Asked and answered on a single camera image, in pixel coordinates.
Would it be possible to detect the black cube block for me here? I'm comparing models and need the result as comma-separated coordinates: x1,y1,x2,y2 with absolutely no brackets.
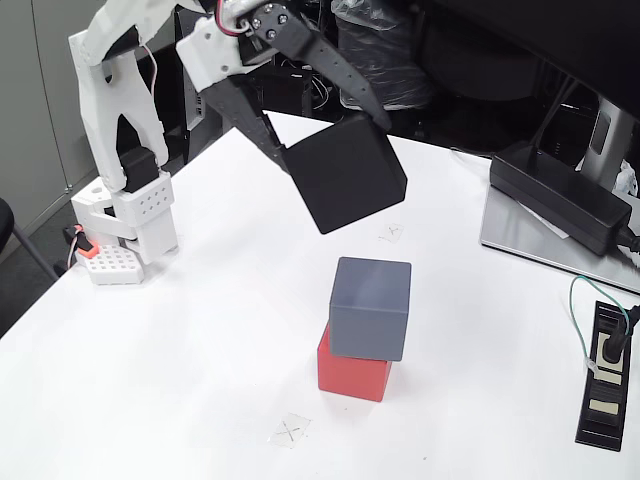
282,113,409,235

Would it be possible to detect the grey cube block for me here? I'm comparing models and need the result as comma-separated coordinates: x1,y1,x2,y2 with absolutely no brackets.
328,256,413,363

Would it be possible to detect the black computer tower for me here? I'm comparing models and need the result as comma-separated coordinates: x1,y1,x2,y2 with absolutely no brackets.
249,62,321,119

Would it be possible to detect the plastic-wrapped black bin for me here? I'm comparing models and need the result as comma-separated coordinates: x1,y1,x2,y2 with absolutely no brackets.
330,0,434,110

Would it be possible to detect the white perforated clamp block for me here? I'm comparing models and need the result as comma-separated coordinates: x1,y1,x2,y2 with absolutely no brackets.
82,243,147,287

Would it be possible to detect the orange connector clip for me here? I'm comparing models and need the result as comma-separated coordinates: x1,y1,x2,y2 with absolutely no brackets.
62,224,99,259

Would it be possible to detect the black monitor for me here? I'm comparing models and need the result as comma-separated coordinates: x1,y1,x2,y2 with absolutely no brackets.
419,0,640,121

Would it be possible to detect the black office chair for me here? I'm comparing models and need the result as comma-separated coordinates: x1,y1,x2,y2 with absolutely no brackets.
0,197,61,282

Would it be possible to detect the silver monitor stand base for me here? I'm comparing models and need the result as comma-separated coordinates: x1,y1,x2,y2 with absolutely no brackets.
479,187,640,295

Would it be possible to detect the black power adapter brick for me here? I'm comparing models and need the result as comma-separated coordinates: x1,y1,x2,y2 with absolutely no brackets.
488,141,634,257

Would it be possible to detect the white paper sheet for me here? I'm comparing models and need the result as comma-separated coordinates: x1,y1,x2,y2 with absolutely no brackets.
517,198,570,240

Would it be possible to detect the red cube block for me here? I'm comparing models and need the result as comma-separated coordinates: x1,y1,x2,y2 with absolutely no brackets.
317,322,393,403

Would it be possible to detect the silver monitor stand neck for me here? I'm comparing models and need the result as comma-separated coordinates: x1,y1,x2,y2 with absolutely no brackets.
574,94,640,191

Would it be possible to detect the white crumpled plastic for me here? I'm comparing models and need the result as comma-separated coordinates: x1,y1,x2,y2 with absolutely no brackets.
612,159,640,199

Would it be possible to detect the black power plug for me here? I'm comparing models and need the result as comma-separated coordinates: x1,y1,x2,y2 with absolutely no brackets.
599,304,640,364

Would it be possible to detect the black power strip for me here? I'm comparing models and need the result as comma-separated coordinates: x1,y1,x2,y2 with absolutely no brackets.
574,299,631,453

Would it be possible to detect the red white servo cable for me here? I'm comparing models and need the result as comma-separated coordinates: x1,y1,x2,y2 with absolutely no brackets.
139,0,254,96

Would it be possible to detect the black adapter cable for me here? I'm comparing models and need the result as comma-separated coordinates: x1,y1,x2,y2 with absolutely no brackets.
614,224,640,259

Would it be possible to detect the green thin cable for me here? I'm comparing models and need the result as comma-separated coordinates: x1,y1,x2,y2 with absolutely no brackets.
569,274,632,372

